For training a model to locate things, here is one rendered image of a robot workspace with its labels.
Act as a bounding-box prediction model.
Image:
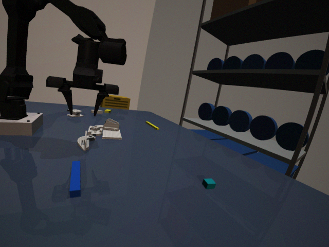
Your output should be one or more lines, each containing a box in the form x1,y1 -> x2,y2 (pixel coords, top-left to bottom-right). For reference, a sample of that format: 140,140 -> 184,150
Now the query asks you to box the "blue rectangular block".
69,161 -> 81,198

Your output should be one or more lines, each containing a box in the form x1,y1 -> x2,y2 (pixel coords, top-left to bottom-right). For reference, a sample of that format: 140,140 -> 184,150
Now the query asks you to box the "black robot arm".
0,0 -> 127,120

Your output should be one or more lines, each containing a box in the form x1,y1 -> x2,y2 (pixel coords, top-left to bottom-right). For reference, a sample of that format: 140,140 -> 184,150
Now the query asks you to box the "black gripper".
46,58 -> 119,116

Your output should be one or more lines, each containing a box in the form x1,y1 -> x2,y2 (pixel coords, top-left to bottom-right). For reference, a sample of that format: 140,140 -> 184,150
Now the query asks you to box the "small teal block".
202,178 -> 216,189

